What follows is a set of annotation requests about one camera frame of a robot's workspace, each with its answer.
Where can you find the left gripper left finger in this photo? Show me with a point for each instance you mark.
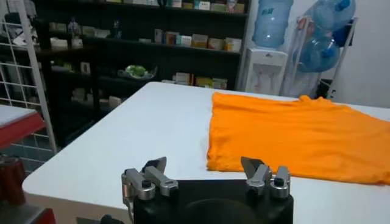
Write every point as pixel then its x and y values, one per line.
pixel 158 179

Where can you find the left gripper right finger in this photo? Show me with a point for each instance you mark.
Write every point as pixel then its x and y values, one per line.
pixel 259 176

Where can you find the orange t-shirt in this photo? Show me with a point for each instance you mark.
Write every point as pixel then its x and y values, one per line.
pixel 289 137

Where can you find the large white table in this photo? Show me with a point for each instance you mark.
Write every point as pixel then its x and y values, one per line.
pixel 146 137

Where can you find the flat white medicine box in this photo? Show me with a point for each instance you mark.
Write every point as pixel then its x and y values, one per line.
pixel 168 81

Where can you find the white orange medicine box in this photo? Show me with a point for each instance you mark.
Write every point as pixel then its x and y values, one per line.
pixel 220 83

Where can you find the white red medicine box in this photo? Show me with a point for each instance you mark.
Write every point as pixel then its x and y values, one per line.
pixel 183 78

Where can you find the white water dispenser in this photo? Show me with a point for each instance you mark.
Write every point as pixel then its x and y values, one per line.
pixel 263 71

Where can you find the glass bowl with green items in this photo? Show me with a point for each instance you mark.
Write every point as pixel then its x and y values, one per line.
pixel 137 71

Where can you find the black shelving unit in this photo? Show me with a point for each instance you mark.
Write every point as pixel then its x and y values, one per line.
pixel 131 58

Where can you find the white metal jug rack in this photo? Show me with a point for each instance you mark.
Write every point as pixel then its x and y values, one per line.
pixel 294 54

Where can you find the yellow white medicine box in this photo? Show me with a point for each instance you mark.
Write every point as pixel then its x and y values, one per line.
pixel 233 45

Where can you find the white red flat box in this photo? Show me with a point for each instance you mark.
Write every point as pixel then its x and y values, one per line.
pixel 216 44

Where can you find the white teal medicine box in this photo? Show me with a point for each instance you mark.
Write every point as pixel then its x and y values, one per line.
pixel 184 40

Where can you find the colourful medicine box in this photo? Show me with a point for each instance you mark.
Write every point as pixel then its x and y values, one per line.
pixel 171 38

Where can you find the white blue medicine box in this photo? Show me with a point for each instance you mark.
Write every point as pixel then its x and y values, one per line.
pixel 158 36

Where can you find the upright blue water jug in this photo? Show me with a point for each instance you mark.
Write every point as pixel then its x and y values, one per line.
pixel 271 24

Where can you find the dark blue bottle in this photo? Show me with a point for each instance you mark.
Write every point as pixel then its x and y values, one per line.
pixel 117 29

